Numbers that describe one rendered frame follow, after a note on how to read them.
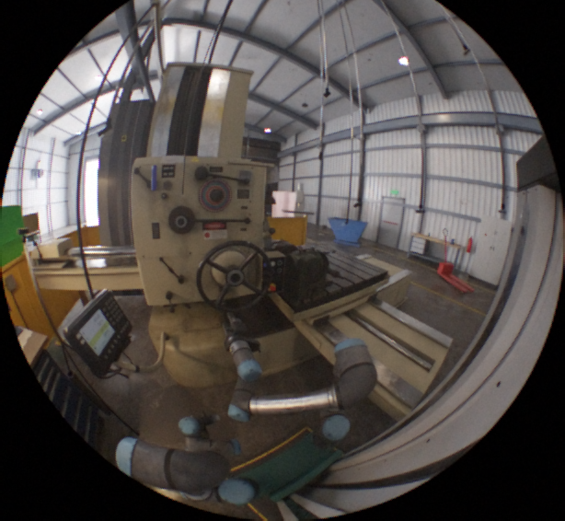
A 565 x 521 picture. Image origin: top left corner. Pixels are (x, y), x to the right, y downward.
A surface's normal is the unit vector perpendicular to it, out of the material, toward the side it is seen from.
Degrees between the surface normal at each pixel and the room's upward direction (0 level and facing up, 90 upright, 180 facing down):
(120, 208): 90
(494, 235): 90
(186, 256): 90
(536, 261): 90
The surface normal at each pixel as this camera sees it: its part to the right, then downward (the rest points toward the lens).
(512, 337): -0.77, 0.10
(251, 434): 0.06, -0.97
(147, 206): 0.47, 0.23
